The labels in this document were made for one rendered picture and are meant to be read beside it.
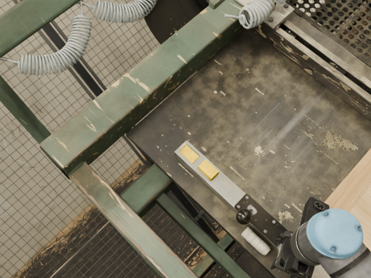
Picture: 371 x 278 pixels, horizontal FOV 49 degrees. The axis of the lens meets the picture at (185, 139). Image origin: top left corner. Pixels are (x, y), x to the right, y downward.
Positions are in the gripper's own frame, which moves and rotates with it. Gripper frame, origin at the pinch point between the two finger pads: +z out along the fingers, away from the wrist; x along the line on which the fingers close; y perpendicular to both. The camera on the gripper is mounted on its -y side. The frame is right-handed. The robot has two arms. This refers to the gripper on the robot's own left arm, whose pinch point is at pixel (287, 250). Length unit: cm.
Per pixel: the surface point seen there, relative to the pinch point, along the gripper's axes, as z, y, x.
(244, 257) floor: 221, -33, 12
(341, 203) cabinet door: 10.1, -20.0, 11.1
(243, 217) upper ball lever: -3.8, -1.8, -12.2
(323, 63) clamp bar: 5, -57, -7
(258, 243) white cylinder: 9.2, -0.6, -5.6
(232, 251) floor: 232, -35, 3
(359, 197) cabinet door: 10.2, -23.8, 15.2
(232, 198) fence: 8.0, -8.3, -16.1
